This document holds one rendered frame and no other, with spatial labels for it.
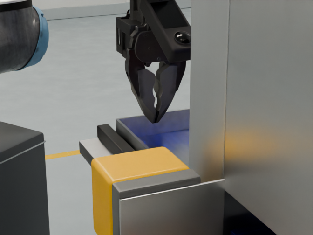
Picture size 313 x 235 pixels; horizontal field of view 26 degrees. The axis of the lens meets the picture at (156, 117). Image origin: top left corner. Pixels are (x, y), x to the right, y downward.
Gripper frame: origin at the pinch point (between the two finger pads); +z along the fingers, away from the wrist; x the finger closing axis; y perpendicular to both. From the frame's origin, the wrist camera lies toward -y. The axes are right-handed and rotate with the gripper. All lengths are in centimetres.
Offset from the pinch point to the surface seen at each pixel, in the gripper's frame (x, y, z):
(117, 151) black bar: 8.1, -5.2, 2.3
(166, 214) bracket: 17.6, -43.0, -8.9
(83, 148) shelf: 11.0, 1.8, 4.0
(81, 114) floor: -61, 245, 91
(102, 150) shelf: 9.0, -1.0, 3.6
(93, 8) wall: -147, 482, 84
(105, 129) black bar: 7.5, 1.5, 1.5
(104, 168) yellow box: 21.1, -38.3, -11.5
